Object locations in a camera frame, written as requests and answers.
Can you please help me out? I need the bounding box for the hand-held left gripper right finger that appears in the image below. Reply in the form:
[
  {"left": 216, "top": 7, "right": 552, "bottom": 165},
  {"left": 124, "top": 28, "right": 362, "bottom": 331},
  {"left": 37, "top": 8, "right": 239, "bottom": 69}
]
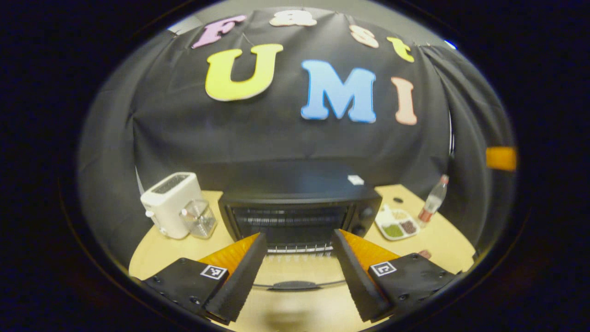
[{"left": 332, "top": 229, "right": 460, "bottom": 323}]

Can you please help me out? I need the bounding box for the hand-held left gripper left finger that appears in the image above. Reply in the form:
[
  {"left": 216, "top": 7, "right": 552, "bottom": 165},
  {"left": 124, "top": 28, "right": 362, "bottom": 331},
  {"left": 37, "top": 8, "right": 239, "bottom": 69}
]
[{"left": 142, "top": 232, "right": 268, "bottom": 323}]

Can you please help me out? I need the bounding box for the black electric oven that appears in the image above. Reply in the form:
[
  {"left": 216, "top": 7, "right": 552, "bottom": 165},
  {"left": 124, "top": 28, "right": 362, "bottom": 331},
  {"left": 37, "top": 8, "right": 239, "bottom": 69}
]
[{"left": 218, "top": 160, "right": 383, "bottom": 292}]

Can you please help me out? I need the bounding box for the white divided plate with beans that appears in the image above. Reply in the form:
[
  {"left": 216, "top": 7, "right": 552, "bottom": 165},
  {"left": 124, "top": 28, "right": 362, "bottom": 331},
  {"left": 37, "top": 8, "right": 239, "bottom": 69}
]
[{"left": 374, "top": 205, "right": 420, "bottom": 242}]

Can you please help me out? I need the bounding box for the clear glass container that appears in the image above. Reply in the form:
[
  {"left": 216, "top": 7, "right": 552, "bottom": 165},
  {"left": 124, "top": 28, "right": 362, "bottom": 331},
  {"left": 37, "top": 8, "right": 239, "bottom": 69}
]
[{"left": 180, "top": 199, "right": 217, "bottom": 239}]

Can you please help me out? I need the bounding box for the clear plastic bottle red label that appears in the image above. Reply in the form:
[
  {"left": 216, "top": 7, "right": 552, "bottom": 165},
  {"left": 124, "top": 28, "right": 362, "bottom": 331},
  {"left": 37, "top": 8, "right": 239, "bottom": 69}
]
[{"left": 418, "top": 174, "right": 449, "bottom": 229}]

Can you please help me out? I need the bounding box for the white toaster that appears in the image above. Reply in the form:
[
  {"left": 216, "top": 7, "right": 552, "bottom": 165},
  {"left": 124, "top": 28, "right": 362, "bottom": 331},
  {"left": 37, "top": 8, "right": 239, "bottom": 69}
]
[{"left": 140, "top": 172, "right": 203, "bottom": 240}]

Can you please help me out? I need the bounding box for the black backdrop cloth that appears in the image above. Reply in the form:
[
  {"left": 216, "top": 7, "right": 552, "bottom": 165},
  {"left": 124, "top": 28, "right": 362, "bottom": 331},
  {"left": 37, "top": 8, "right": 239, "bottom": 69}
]
[{"left": 78, "top": 8, "right": 517, "bottom": 268}]

